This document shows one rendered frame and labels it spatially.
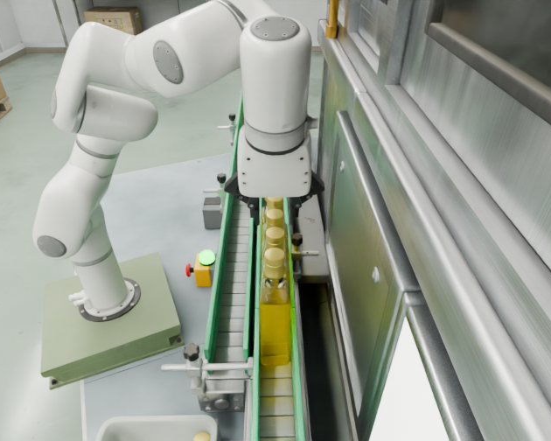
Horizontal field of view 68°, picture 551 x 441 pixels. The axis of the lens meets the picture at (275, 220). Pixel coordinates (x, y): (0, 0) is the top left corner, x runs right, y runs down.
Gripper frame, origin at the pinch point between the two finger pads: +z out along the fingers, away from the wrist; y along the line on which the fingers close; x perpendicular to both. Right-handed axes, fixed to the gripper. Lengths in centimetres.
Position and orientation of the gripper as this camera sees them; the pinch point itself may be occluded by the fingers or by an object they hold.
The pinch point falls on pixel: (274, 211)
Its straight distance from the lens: 62.8
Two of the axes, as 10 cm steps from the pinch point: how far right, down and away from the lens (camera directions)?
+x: 0.2, 7.9, -6.2
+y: -10.0, 0.1, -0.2
